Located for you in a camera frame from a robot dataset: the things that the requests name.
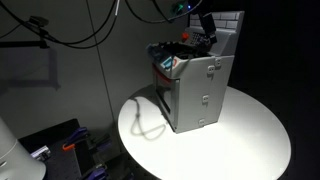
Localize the long black hanging cable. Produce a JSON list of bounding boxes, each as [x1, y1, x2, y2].
[[0, 0, 118, 50]]

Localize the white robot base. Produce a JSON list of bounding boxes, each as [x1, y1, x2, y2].
[[0, 117, 47, 180]]

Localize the dark spring clamp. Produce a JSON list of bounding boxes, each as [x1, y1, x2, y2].
[[90, 133, 113, 152]]

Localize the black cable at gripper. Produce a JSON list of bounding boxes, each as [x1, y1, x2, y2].
[[124, 0, 204, 24]]

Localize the black keypad panel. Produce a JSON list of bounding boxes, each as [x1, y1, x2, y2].
[[189, 32, 211, 47]]

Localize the green plastic clip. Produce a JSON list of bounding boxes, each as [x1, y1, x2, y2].
[[172, 1, 186, 14]]

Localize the black cable with white tag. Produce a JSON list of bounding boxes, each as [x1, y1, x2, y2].
[[49, 0, 122, 46]]

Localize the black burner grates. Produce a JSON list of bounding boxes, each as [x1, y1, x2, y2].
[[156, 41, 204, 60]]

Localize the silver purple tool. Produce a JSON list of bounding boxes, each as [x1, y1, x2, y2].
[[30, 145, 52, 160]]

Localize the black side board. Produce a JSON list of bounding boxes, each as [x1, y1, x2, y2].
[[18, 118, 116, 180]]

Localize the orange handled clamp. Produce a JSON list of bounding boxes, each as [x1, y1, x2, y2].
[[62, 141, 77, 152]]

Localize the purple spring clamp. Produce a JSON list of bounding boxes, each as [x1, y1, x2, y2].
[[83, 166, 108, 180], [68, 127, 90, 144]]

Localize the grey oven door with window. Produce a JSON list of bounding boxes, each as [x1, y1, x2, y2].
[[152, 64, 181, 131]]

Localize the grey toy stove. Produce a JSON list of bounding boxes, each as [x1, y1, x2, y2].
[[146, 11, 245, 134]]

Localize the orange oven door handle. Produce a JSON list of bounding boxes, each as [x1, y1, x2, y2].
[[152, 65, 172, 86]]

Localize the small camera on stand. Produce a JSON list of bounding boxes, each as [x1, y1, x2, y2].
[[28, 15, 50, 28]]

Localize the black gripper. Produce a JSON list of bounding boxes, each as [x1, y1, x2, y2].
[[181, 0, 218, 44]]

